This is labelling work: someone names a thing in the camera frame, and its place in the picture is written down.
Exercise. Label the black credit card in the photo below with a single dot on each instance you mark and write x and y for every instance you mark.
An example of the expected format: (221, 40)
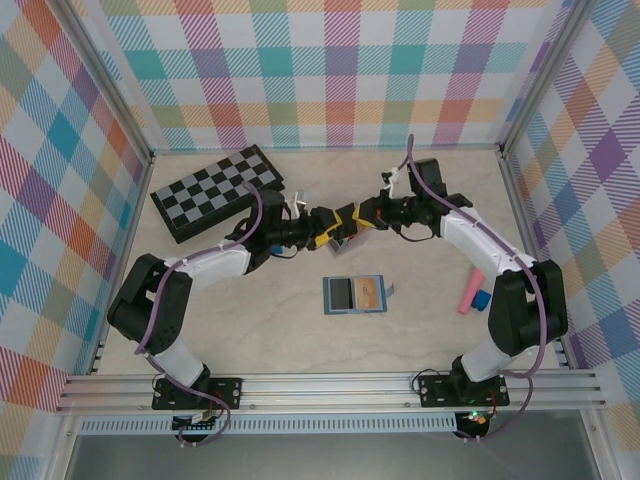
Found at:
(341, 295)

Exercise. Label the gold credit card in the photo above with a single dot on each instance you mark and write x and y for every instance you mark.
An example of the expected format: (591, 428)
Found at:
(367, 295)

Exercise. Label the blue card holder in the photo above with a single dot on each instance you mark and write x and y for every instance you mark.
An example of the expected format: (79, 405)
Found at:
(355, 312)

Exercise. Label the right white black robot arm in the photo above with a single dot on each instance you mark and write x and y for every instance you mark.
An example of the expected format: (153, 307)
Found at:
(485, 240)

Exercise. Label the black grey folding chessboard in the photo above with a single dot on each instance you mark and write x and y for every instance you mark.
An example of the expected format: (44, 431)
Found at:
(210, 190)

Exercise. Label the pink cylinder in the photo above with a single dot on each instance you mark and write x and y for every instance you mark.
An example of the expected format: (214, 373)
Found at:
(470, 292)

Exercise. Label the short blue cylinder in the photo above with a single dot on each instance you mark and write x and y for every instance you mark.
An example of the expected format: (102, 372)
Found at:
(481, 300)

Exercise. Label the grey metal panel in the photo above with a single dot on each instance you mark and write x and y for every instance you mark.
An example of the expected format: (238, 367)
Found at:
(325, 460)

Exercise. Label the aluminium frame side rail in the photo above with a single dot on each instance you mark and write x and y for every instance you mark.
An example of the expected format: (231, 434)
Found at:
(121, 240)
(523, 225)

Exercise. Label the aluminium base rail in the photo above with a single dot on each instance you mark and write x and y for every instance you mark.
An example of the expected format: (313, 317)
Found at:
(325, 392)

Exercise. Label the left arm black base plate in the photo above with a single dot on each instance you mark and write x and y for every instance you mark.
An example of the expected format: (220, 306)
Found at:
(227, 392)

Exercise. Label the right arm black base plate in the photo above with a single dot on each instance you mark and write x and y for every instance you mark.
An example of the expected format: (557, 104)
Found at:
(432, 390)

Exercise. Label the aluminium frame post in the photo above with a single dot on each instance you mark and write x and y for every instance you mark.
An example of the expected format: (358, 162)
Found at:
(110, 75)
(542, 75)

